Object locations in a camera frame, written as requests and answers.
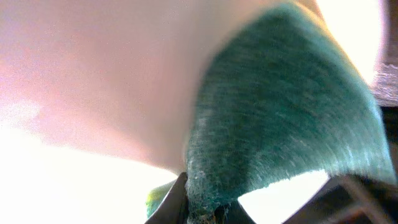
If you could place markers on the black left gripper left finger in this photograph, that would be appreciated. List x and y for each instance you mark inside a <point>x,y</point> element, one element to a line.
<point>174,207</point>

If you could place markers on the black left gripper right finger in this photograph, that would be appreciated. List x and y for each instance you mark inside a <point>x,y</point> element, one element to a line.
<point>352,200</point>

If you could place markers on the green yellow sponge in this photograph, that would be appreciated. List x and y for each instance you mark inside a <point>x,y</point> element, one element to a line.
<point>279,100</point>

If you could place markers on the white plate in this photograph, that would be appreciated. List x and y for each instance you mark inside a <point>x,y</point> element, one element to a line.
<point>98,100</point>

